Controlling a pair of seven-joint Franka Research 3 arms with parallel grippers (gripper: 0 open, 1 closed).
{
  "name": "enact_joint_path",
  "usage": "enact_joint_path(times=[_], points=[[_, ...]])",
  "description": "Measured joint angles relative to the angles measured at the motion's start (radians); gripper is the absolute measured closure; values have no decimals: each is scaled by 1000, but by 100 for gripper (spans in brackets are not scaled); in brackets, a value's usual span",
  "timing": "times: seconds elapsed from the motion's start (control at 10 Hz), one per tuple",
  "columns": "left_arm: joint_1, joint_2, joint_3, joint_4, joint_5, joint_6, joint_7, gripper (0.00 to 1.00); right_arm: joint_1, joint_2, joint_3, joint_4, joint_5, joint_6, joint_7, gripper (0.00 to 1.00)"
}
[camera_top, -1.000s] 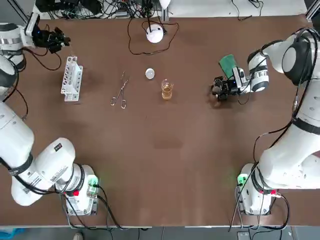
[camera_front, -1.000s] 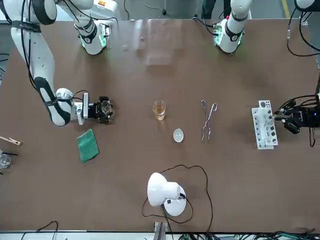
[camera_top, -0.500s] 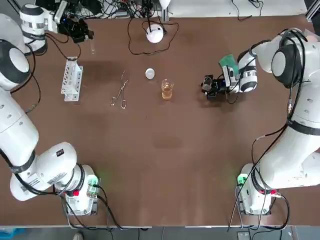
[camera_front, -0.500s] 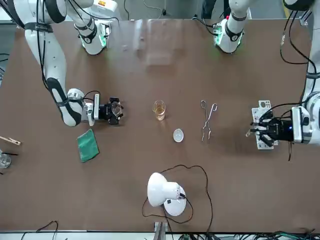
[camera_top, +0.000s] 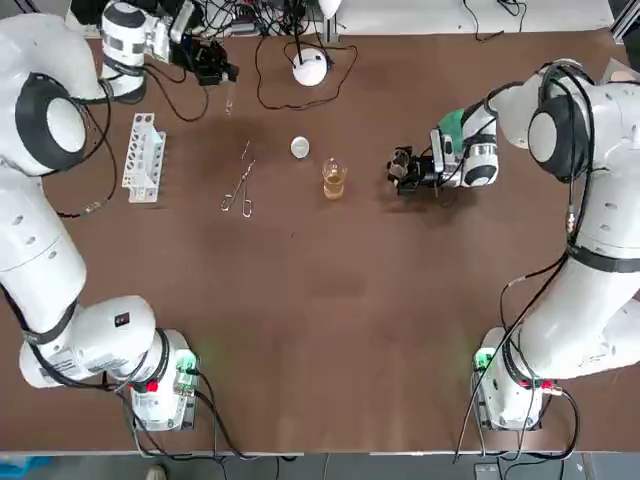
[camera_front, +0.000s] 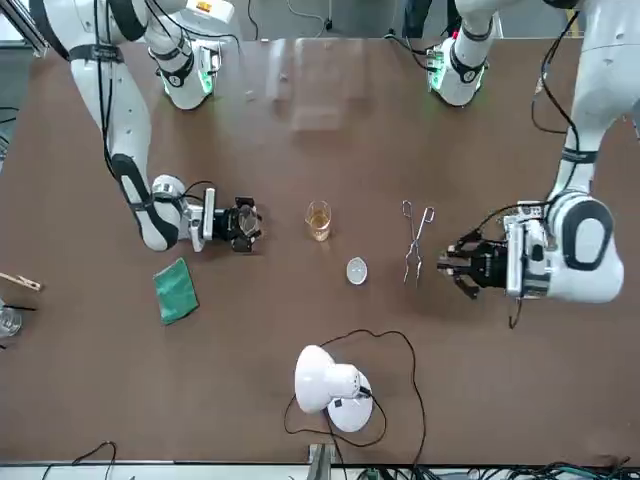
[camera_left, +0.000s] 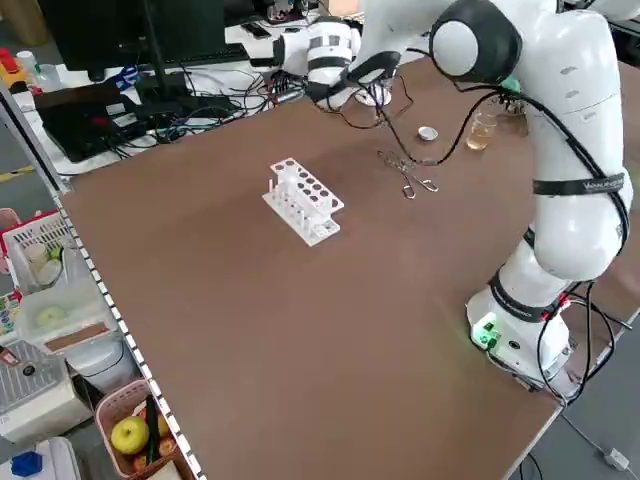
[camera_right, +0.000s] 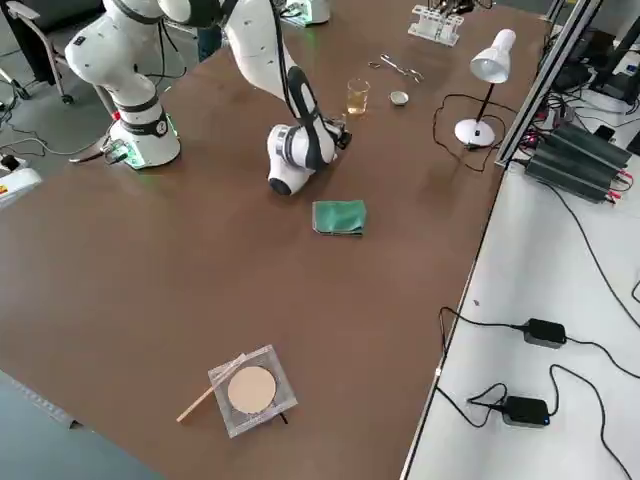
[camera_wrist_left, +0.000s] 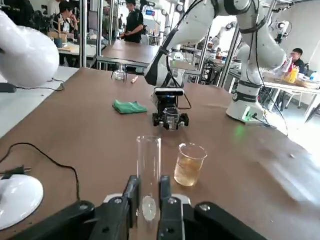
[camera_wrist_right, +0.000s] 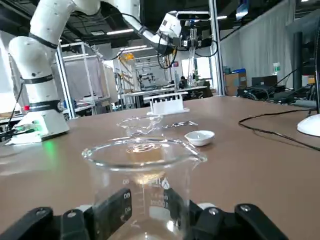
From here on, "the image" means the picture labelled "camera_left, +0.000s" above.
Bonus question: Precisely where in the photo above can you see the white slotted basket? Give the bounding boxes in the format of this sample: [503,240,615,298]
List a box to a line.
[1,209,76,294]

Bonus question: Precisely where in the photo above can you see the pink plastic basket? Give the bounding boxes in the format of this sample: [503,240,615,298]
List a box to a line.
[94,378,199,479]

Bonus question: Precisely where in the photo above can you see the glass beaker with amber liquid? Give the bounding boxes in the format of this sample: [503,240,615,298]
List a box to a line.
[464,110,497,151]

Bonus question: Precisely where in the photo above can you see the metal crucible tongs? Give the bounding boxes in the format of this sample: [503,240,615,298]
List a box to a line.
[377,148,440,200]

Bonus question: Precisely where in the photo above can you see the black equipment case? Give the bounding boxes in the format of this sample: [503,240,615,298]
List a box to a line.
[33,82,149,164]

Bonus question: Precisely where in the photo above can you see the black lamp cable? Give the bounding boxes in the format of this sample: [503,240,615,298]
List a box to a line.
[319,92,416,131]

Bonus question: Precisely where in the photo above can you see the red yellow emergency stop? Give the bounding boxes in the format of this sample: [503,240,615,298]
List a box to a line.
[0,47,26,94]

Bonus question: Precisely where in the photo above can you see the black computer monitor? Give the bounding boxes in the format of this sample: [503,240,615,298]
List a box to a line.
[38,0,226,84]

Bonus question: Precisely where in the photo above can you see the yellow green apple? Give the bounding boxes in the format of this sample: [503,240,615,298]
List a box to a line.
[110,417,150,455]

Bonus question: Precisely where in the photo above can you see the black keyboard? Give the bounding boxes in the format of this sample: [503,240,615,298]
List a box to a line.
[164,42,251,66]

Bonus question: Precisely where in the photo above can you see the white plastic bottle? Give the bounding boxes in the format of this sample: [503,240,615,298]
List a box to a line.
[17,49,40,84]

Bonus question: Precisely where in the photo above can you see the white desk lamp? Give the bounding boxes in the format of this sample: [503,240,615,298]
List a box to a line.
[355,82,393,107]

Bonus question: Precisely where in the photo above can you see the white test tube rack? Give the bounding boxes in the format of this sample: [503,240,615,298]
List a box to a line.
[262,157,346,249]

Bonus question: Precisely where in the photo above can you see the clear plastic container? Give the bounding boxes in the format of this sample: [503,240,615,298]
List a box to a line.
[18,282,114,354]

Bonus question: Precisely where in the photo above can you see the tangled cable bundle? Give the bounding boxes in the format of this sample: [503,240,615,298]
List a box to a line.
[114,64,311,151]

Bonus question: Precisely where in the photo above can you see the white plug adapter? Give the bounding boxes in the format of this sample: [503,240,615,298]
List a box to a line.
[597,447,631,471]

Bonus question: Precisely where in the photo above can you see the aluminium frame rail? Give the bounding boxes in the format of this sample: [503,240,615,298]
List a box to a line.
[0,79,207,480]

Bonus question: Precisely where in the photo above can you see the black smartphone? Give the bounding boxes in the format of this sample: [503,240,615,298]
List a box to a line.
[241,20,272,40]

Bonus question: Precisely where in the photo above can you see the blue plastic object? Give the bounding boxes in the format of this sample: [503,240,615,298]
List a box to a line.
[10,451,42,477]

